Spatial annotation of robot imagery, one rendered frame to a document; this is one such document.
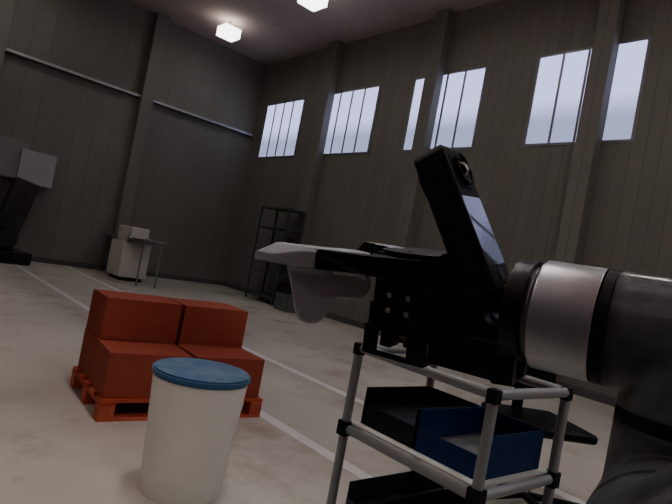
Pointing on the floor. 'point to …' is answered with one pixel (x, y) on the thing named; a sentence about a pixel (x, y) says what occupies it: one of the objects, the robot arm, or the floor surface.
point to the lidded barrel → (190, 429)
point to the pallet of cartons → (155, 348)
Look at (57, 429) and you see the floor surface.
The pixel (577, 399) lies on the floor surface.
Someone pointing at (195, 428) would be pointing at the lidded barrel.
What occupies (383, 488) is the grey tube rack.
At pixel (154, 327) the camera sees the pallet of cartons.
